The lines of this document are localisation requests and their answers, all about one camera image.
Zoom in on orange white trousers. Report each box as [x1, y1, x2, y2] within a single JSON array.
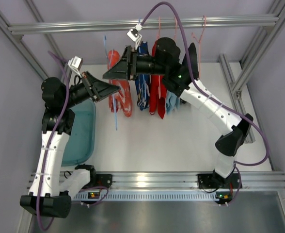
[[107, 50, 133, 117]]

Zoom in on light blue hanger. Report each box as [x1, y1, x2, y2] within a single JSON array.
[[137, 18, 150, 102], [103, 35, 120, 131]]

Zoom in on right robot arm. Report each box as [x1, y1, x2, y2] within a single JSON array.
[[103, 37, 253, 189]]

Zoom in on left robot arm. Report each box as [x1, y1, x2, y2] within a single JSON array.
[[20, 71, 120, 218]]

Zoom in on blue patterned trousers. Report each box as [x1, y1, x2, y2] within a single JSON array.
[[135, 42, 150, 111]]

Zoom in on red trousers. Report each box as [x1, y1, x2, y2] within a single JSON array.
[[148, 39, 167, 120]]

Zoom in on light blue trousers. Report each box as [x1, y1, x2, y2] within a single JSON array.
[[165, 91, 180, 114]]

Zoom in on pink hanger with red trousers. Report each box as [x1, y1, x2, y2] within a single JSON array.
[[156, 17, 161, 99]]

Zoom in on black trousers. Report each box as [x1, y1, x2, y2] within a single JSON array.
[[181, 42, 199, 85]]

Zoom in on pink hanger with black trousers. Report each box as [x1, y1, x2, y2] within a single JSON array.
[[191, 15, 206, 80]]

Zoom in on teal plastic tray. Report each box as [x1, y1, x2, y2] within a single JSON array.
[[62, 100, 96, 166]]

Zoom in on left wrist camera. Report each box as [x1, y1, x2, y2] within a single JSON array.
[[67, 56, 83, 77]]

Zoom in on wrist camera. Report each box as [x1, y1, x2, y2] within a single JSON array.
[[67, 56, 83, 77], [127, 23, 143, 50]]

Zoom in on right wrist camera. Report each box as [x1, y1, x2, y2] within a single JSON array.
[[127, 23, 143, 50]]

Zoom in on aluminium hanging rail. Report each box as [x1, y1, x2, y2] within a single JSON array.
[[8, 14, 276, 35]]

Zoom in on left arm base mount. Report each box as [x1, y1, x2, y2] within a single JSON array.
[[95, 173, 113, 189]]

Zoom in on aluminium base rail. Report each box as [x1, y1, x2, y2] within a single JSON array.
[[100, 171, 285, 191]]

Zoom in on aluminium frame left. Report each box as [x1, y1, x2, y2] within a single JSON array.
[[0, 0, 63, 79]]

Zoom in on aluminium frame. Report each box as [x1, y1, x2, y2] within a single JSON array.
[[0, 0, 63, 79], [217, 0, 285, 144]]

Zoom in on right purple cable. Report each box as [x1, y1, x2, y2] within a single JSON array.
[[141, 1, 270, 203]]

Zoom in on slotted cable duct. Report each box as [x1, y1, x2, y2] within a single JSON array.
[[73, 191, 232, 202]]

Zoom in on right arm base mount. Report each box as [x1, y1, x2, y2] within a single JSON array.
[[197, 172, 242, 193]]

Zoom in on aluminium frame right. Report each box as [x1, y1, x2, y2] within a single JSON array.
[[217, 0, 285, 144]]

